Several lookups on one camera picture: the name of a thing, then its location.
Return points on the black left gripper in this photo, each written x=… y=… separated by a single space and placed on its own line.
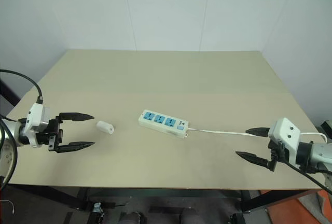
x=53 y=133

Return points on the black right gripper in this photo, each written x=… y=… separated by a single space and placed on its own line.
x=281 y=154

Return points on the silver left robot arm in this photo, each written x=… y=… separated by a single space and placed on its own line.
x=11 y=133

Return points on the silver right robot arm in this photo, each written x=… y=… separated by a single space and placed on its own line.
x=317 y=154

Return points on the white plug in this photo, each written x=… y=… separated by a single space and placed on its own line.
x=105 y=127

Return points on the white power strip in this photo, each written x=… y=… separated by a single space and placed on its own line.
x=163 y=123

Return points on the grey crumpled object on floor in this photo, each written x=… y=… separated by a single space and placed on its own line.
x=324 y=203

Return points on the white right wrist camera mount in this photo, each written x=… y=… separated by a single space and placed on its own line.
x=284 y=130

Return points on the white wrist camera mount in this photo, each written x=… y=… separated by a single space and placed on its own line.
x=284 y=130
x=35 y=115

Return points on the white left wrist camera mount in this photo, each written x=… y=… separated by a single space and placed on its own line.
x=35 y=115

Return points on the black metal table frame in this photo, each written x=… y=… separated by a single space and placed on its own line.
x=160 y=193

